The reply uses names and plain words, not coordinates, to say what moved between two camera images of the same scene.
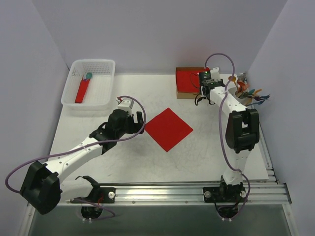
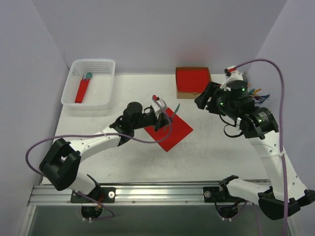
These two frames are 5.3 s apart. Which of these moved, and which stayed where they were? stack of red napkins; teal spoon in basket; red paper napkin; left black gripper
Moved: left black gripper
Stayed: stack of red napkins; red paper napkin; teal spoon in basket
